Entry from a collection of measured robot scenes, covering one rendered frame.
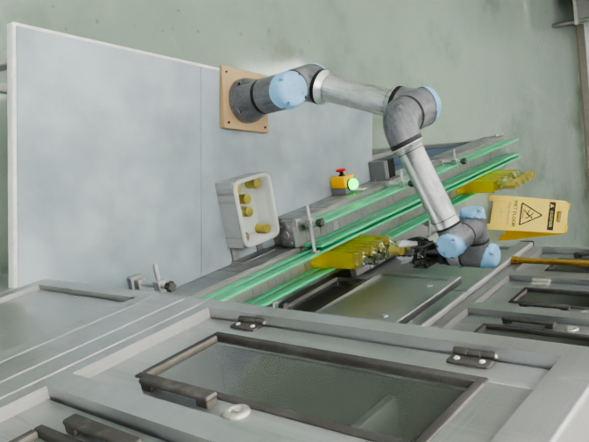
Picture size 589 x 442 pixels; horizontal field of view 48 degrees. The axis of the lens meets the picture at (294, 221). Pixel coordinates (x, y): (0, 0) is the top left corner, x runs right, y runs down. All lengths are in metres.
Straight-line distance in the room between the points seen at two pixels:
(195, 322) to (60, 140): 0.80
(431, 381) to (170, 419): 0.33
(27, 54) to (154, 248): 0.64
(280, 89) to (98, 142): 0.58
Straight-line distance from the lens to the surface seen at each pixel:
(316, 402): 0.87
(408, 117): 1.90
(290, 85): 2.10
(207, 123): 2.16
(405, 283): 2.32
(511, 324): 2.01
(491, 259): 2.05
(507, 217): 5.56
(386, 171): 2.80
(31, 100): 1.83
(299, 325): 1.10
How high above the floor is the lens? 2.36
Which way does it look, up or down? 41 degrees down
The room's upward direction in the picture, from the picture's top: 90 degrees clockwise
